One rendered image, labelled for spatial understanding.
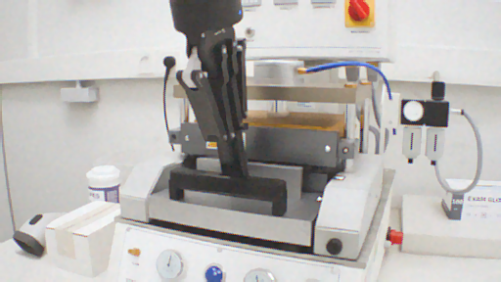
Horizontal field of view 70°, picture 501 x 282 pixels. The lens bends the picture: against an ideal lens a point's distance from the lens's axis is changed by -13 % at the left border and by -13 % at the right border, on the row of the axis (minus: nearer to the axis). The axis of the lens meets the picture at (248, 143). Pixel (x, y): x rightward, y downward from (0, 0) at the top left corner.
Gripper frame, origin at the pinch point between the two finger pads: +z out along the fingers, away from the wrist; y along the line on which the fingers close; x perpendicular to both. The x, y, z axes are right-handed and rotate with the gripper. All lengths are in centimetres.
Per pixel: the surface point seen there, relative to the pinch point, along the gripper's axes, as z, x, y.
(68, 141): 37, -105, -56
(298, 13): -10.4, -0.4, -34.2
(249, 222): 5.1, 3.7, 5.5
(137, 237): 9.1, -12.3, 7.9
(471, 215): 38, 37, -42
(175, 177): 1.1, -6.2, 4.0
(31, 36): -5, -123, -68
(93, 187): 23, -49, -17
